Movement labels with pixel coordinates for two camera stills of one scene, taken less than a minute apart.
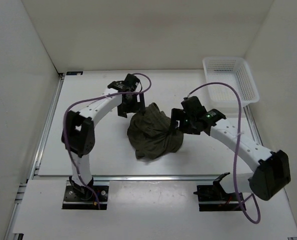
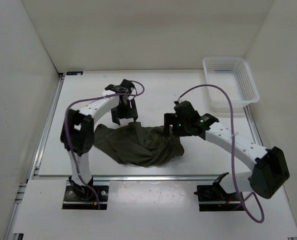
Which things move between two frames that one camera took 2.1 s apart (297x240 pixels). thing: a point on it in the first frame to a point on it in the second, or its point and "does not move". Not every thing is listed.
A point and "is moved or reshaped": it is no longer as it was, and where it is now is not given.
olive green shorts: [149, 133] is moved or reshaped
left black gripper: [138, 106] to [132, 113]
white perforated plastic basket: [234, 71] does not move
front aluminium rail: [156, 178] does not move
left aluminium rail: [17, 205] does not move
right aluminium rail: [252, 125] does not move
